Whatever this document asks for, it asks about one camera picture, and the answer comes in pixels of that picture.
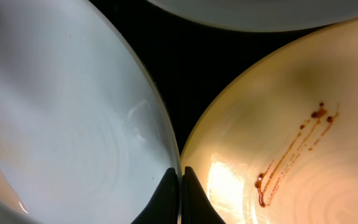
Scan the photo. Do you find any light blue plate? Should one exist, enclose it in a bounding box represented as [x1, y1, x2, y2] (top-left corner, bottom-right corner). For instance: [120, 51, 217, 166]
[149, 0, 358, 32]
[0, 1, 181, 223]

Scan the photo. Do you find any light blue plate top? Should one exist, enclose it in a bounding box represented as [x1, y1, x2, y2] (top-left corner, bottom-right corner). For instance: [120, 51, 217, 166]
[149, 0, 358, 32]

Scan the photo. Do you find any light blue plate front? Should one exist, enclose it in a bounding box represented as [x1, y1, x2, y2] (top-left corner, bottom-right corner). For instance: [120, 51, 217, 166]
[0, 1, 181, 223]

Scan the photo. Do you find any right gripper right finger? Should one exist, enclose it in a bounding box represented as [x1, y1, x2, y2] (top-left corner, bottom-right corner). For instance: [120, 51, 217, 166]
[181, 166, 225, 224]

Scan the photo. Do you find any yellow plate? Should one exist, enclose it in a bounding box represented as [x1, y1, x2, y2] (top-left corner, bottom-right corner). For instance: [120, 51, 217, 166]
[181, 18, 358, 223]

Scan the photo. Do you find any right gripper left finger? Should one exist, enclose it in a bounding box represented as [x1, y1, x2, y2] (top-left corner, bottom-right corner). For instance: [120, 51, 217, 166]
[132, 167, 180, 224]

